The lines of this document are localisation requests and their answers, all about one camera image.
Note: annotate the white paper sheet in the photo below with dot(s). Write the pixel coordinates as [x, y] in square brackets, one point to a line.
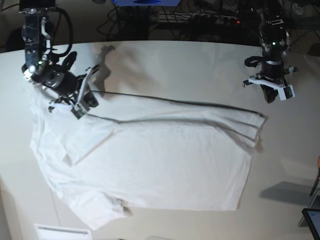
[46, 232]

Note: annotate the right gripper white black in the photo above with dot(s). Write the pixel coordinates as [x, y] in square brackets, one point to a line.
[74, 93]

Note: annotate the white T-shirt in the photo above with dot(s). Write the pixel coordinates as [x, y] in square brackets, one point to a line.
[141, 152]

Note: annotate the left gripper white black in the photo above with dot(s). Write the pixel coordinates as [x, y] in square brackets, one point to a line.
[274, 81]

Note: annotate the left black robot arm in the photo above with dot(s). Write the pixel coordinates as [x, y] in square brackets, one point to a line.
[275, 42]

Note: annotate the tablet on stand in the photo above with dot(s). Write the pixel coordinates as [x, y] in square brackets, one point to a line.
[311, 216]

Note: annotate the blue box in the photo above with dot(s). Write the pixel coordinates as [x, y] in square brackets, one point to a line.
[161, 3]

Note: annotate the black power strip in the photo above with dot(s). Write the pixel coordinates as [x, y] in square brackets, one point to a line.
[216, 19]

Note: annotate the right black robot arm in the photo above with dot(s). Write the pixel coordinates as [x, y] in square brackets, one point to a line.
[43, 67]

